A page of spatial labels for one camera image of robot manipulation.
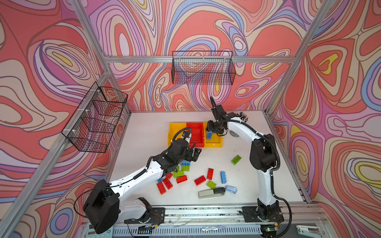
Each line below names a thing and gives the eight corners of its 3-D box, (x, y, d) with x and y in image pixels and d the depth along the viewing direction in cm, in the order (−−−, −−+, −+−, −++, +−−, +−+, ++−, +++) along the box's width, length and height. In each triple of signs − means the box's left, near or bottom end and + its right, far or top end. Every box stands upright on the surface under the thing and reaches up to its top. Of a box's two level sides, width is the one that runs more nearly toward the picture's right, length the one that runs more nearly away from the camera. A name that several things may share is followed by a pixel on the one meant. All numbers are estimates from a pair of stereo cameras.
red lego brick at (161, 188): (161, 195, 82) (160, 194, 80) (157, 185, 85) (156, 183, 84) (166, 192, 83) (166, 191, 81) (162, 182, 86) (162, 180, 85)
